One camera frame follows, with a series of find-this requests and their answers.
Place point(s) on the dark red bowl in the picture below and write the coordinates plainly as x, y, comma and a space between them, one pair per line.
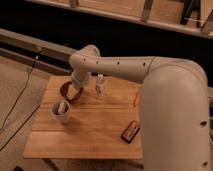
70, 92

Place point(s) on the wooden table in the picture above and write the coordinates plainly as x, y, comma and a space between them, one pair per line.
95, 126

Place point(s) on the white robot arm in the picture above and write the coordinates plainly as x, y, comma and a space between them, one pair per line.
173, 110

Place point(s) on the orange carrot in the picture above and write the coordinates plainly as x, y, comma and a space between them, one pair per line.
136, 99

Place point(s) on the white ceramic cup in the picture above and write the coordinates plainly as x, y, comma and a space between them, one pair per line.
64, 118

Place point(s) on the clear glass bottle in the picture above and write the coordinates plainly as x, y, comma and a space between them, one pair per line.
100, 86

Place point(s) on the black red snack box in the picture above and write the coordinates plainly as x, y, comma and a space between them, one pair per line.
130, 132

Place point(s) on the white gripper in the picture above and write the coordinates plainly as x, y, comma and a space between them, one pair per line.
79, 79

